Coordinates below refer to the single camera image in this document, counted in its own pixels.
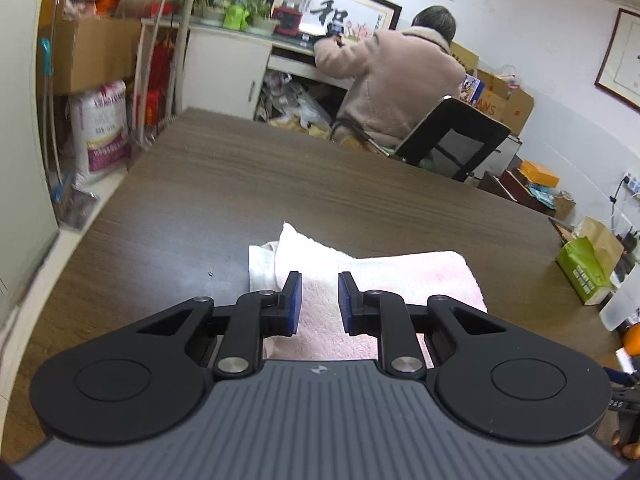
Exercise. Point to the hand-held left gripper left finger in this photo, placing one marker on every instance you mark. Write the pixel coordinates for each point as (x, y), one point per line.
(294, 305)

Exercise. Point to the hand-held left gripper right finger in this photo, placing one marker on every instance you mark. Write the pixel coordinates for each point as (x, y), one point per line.
(346, 305)

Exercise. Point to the pink towel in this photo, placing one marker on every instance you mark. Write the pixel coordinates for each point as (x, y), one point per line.
(400, 270)

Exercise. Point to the white plastic container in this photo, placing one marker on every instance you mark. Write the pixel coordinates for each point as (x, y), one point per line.
(620, 307)

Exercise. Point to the green tissue pack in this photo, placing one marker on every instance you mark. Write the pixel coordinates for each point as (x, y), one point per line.
(582, 265)

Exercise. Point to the pile of plastic bags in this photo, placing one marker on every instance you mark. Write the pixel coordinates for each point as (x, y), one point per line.
(295, 105)

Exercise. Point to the black office chair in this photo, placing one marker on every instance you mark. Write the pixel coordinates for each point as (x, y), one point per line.
(450, 130)

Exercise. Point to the dark red box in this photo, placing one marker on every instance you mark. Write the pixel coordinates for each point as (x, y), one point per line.
(520, 190)

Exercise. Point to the white drawer unit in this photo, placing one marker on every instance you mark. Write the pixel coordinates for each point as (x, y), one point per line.
(505, 155)

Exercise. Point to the white power strip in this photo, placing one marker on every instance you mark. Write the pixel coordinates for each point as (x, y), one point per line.
(632, 182)

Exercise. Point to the orange box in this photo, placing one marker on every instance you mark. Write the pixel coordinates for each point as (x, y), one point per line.
(540, 172)

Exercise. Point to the white desk cabinet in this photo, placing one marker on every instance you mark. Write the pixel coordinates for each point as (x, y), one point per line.
(220, 70)

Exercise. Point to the small blue printed box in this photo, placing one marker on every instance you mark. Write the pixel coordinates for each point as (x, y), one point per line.
(471, 89)

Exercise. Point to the open printed cardboard box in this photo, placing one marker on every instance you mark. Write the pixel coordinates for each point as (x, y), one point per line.
(515, 107)

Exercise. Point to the red gift boxes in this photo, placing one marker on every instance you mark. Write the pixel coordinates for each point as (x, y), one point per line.
(155, 85)

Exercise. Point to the white printed sack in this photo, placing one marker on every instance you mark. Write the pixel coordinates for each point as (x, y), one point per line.
(100, 125)

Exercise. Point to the flat brown cardboard box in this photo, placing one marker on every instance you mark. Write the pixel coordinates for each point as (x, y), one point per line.
(462, 57)

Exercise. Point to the red blender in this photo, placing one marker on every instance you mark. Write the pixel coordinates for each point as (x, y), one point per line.
(292, 15)

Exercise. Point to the dark framed calligraphy with flowers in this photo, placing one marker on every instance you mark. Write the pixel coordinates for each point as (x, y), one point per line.
(340, 12)

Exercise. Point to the green bag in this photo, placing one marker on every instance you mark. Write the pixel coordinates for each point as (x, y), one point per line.
(235, 17)

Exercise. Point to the small potted plant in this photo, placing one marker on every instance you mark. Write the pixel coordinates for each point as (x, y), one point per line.
(260, 12)

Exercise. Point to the potted plant with tall leaves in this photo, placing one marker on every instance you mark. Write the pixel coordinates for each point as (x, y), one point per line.
(210, 7)

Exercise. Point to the metal tripod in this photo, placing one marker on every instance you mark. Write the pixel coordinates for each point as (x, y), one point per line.
(187, 10)

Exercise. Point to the large plain cardboard box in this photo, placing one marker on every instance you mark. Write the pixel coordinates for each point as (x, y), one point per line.
(95, 55)

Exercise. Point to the grey metal cabinet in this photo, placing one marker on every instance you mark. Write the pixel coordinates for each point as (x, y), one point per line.
(20, 110)

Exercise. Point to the framed certificate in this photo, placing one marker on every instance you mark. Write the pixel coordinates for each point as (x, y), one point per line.
(625, 60)

